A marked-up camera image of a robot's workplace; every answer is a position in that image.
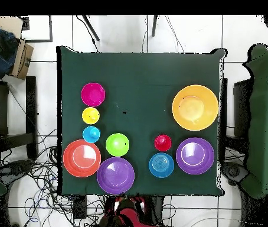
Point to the red cup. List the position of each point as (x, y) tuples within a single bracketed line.
[(162, 142)]

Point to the blue bowl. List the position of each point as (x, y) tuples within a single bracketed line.
[(161, 165)]

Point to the yellow cup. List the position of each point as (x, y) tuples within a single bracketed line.
[(90, 115)]

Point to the white board black frame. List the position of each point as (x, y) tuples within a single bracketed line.
[(37, 28)]

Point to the pink bowl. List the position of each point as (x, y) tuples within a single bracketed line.
[(93, 94)]

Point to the blue cup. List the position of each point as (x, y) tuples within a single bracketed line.
[(91, 134)]

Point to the black wheeled base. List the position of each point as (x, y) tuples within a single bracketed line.
[(13, 170), (234, 172)]

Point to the purple bowl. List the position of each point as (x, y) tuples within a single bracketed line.
[(115, 175), (195, 156)]

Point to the black metal frame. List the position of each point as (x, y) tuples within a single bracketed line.
[(241, 106), (31, 106)]

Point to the dark green tablecloth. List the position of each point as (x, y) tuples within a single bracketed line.
[(138, 78)]

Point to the beige cardboard sheet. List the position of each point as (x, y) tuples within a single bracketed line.
[(8, 26)]

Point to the blue clothing pile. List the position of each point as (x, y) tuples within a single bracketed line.
[(3, 52)]

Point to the orange-red bowl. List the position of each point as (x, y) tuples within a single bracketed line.
[(82, 158)]

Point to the black stand leg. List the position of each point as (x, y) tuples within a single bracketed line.
[(91, 28), (154, 26)]

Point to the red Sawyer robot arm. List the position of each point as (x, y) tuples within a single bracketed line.
[(129, 218)]

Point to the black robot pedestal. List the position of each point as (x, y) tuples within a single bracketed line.
[(156, 208)]

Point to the cardboard box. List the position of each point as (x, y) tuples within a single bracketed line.
[(21, 59)]

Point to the large yellow bowl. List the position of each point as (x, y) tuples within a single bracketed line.
[(195, 107)]

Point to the green bowl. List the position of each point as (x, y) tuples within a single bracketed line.
[(117, 144)]

